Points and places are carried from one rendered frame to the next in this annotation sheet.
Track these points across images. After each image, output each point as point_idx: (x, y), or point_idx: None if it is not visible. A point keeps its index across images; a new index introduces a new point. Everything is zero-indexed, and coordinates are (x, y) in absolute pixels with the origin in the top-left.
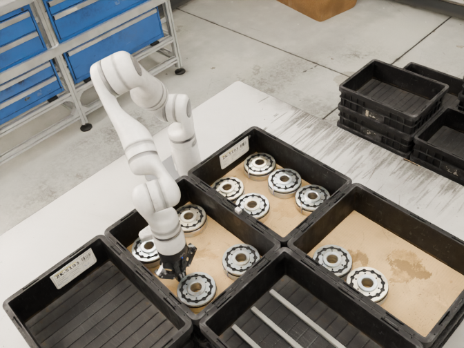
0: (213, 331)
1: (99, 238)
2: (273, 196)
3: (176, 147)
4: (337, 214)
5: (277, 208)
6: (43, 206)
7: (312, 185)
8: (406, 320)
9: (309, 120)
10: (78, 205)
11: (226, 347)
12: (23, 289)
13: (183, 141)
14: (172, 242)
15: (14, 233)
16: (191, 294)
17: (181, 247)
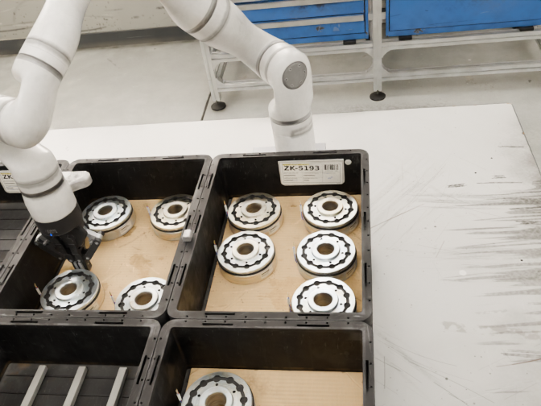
0: (7, 347)
1: (61, 163)
2: (296, 263)
3: (271, 126)
4: (307, 351)
5: (278, 281)
6: (151, 123)
7: (345, 286)
8: None
9: (539, 214)
10: (173, 140)
11: None
12: None
13: (277, 122)
14: (30, 202)
15: (105, 132)
16: (55, 292)
17: (47, 219)
